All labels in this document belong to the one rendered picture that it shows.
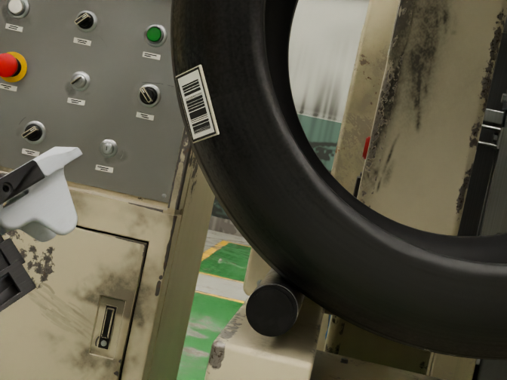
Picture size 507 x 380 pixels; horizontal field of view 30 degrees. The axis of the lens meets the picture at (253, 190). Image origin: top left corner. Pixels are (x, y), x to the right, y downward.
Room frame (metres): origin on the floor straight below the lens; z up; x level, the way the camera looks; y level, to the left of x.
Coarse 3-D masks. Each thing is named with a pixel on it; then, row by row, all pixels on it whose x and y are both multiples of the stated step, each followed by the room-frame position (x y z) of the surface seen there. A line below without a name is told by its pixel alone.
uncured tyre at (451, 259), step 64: (192, 0) 0.80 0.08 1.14; (256, 0) 0.78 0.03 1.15; (192, 64) 0.80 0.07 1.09; (256, 64) 0.77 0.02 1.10; (256, 128) 0.78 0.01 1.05; (256, 192) 0.78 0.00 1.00; (320, 192) 0.77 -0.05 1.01; (320, 256) 0.77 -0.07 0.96; (384, 256) 0.76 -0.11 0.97; (448, 256) 0.77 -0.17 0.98; (384, 320) 0.79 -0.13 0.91; (448, 320) 0.76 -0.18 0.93
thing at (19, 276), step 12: (0, 240) 0.65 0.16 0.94; (0, 252) 0.64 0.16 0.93; (12, 252) 0.64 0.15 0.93; (0, 264) 0.64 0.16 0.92; (12, 264) 0.64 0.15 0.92; (0, 276) 0.63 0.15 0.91; (12, 276) 0.64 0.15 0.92; (24, 276) 0.64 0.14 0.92; (0, 288) 0.64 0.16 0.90; (12, 288) 0.65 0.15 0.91; (24, 288) 0.64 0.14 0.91; (0, 300) 0.64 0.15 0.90; (12, 300) 0.63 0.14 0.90
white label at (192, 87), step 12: (192, 72) 0.80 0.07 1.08; (180, 84) 0.82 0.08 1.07; (192, 84) 0.80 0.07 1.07; (204, 84) 0.79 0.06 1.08; (180, 96) 0.82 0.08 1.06; (192, 96) 0.80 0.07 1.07; (204, 96) 0.79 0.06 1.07; (192, 108) 0.81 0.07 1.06; (204, 108) 0.79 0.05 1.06; (192, 120) 0.81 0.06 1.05; (204, 120) 0.80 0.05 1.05; (192, 132) 0.81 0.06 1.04; (204, 132) 0.80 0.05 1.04; (216, 132) 0.79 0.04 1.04
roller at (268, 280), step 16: (272, 272) 0.90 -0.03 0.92; (256, 288) 0.82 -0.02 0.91; (272, 288) 0.80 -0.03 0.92; (288, 288) 0.82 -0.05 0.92; (256, 304) 0.80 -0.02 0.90; (272, 304) 0.80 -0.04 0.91; (288, 304) 0.80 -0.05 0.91; (256, 320) 0.80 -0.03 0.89; (272, 320) 0.80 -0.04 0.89; (288, 320) 0.80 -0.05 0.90; (272, 336) 0.80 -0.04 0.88
